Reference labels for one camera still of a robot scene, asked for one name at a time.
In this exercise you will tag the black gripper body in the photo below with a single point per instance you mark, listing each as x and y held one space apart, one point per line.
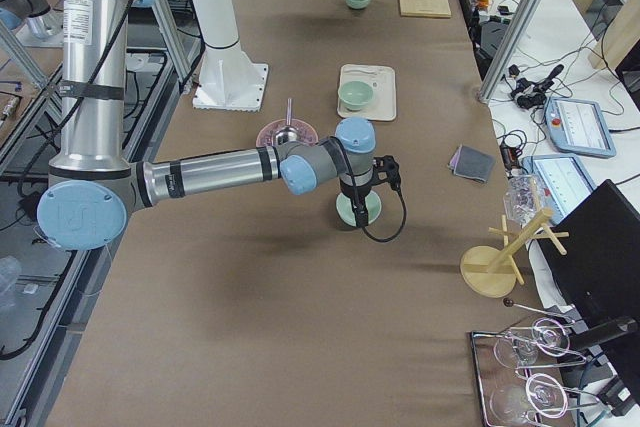
352 191

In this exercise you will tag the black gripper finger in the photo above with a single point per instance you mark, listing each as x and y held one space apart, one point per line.
360 215

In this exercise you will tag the pink bowl with ice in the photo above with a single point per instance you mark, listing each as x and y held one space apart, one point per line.
305 132

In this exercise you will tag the wooden cutting board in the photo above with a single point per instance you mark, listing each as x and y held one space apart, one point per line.
425 8

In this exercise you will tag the metal ice scoop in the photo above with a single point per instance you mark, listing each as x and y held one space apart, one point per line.
286 133

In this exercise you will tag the green bowl on tray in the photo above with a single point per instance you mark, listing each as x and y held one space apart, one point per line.
355 95

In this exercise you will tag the cream rectangular tray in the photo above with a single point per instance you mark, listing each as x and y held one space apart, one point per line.
382 80

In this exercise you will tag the grey folded cloth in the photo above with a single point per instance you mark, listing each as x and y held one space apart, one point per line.
471 164

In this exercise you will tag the wooden cup tree stand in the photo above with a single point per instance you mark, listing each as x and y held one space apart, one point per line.
493 272

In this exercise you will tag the clear glass mug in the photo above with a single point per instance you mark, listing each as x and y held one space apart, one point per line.
524 198

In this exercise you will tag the lower teach pendant tablet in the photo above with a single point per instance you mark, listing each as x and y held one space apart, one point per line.
565 179

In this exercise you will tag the teach pendant tablet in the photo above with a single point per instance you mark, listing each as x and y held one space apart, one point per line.
578 126
565 179

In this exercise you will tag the upper wine glass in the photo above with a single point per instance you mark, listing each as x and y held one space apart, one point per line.
521 346

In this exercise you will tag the upper teach pendant tablet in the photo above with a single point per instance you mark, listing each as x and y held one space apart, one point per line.
578 126

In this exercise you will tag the metal wine glass rack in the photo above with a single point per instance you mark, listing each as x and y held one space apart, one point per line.
517 372

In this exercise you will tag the black monitor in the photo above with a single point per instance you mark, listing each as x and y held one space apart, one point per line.
599 274

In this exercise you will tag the lower wine glass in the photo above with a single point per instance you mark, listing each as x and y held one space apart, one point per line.
539 399

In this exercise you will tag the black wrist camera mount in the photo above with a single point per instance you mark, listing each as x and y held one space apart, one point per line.
386 170

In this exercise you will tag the white camera pole base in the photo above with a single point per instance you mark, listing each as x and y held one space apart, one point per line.
228 79

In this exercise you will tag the aluminium frame post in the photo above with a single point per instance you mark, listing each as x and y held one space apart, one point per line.
506 49

